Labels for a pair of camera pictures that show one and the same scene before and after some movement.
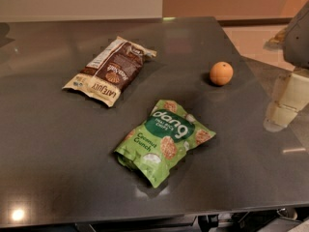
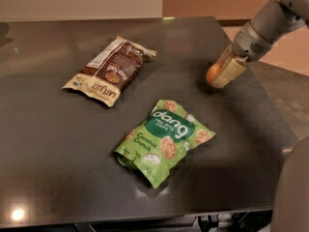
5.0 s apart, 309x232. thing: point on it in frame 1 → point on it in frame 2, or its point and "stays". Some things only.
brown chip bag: x=111 y=67 stays
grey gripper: x=297 y=41 → x=248 y=44
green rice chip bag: x=154 y=146 stays
